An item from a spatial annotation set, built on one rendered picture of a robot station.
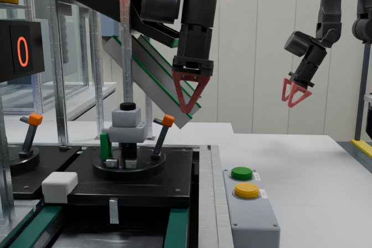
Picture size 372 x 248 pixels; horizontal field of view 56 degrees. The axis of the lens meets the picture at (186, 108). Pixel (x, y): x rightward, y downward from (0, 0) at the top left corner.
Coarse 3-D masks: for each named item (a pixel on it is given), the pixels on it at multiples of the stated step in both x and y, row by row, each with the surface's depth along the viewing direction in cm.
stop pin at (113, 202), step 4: (112, 200) 55; (116, 200) 55; (112, 204) 55; (116, 204) 55; (112, 208) 55; (116, 208) 55; (112, 212) 55; (116, 212) 55; (112, 216) 56; (116, 216) 56; (112, 220) 56; (116, 220) 56
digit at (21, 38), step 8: (16, 32) 43; (24, 32) 45; (16, 40) 43; (24, 40) 45; (16, 48) 43; (24, 48) 45; (16, 56) 43; (24, 56) 45; (16, 64) 43; (24, 64) 45; (32, 64) 47; (16, 72) 43; (24, 72) 45
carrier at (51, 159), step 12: (12, 144) 74; (12, 156) 68; (24, 156) 67; (36, 156) 68; (48, 156) 73; (60, 156) 73; (72, 156) 74; (12, 168) 63; (24, 168) 65; (36, 168) 67; (48, 168) 67; (60, 168) 68; (12, 180) 61; (24, 180) 61; (36, 180) 61; (24, 192) 57; (36, 192) 58
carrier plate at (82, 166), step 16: (80, 160) 71; (176, 160) 71; (192, 160) 74; (80, 176) 63; (96, 176) 63; (160, 176) 63; (176, 176) 63; (80, 192) 57; (96, 192) 57; (112, 192) 57; (128, 192) 57; (144, 192) 57; (160, 192) 57; (176, 192) 57
